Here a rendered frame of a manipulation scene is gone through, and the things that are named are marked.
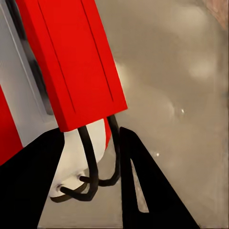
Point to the radio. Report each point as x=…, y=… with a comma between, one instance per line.
x=57, y=70

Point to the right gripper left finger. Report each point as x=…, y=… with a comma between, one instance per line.
x=26, y=179

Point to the coffee table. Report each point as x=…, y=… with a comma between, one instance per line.
x=172, y=59

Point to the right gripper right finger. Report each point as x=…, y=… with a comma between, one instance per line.
x=166, y=210

